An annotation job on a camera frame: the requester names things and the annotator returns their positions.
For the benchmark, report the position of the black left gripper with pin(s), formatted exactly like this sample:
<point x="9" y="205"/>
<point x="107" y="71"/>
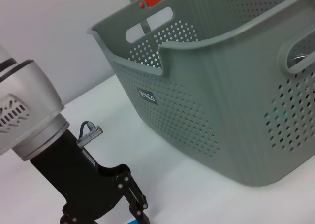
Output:
<point x="78" y="184"/>

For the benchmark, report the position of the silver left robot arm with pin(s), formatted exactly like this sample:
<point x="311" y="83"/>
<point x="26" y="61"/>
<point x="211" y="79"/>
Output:
<point x="32" y="110"/>

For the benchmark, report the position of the grey-green perforated storage bin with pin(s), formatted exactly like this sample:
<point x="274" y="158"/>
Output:
<point x="233" y="98"/>

